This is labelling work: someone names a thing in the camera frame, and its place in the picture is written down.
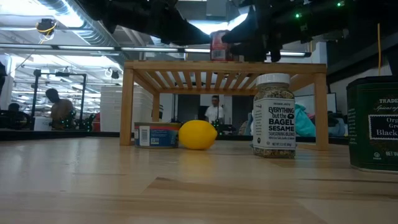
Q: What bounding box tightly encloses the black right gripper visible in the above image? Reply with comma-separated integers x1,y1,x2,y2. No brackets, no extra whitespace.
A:
221,0,312,62

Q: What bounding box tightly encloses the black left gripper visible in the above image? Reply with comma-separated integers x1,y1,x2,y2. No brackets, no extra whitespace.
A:
102,0,212,45

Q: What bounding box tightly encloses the red-lidded paprika tin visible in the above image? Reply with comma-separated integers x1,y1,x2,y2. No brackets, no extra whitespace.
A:
210,30,234,62

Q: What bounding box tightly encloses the wooden slatted shelf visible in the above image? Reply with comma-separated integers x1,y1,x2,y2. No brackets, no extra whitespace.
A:
119,60,330,152

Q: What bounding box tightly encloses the white-lidded bagel seasoning jar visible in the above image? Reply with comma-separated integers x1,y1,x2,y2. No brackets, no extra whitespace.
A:
252,73,297,159

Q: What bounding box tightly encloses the dark green pepper tin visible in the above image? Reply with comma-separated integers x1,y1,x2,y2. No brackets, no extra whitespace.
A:
346,75,398,174

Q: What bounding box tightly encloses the person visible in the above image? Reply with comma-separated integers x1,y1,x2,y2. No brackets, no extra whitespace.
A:
7,102,32,130
204,95,225,125
45,88,75,130

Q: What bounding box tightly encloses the white storage box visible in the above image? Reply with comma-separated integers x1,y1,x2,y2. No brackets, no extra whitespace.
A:
99,86,155,133

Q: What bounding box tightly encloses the yellow lemon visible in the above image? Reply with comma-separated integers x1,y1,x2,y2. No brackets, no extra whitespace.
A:
178,119,218,151

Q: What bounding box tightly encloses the pile of clothes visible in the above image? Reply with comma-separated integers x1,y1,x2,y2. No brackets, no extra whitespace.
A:
294,103,348,138

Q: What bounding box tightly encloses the tuna can with pull tab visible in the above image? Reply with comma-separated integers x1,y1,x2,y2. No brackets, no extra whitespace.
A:
134,121,182,149

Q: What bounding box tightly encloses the grey partition panel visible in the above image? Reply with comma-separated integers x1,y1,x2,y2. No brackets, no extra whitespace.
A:
295,92,338,113

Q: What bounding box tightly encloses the black ceiling-hung device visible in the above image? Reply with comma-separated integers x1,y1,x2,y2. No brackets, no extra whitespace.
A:
35,18,58,35

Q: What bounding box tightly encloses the silver ventilation duct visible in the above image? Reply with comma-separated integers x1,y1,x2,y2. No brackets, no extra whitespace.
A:
43,0,128,62

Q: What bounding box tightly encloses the long hanging light rail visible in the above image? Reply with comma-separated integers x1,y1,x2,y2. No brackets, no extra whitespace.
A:
0,43,312,58

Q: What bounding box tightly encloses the black background robot frame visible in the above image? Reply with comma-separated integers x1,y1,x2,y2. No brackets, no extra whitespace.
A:
30,68,88,130

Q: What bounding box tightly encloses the yellow cable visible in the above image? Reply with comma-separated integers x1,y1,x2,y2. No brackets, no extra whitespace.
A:
376,23,382,77

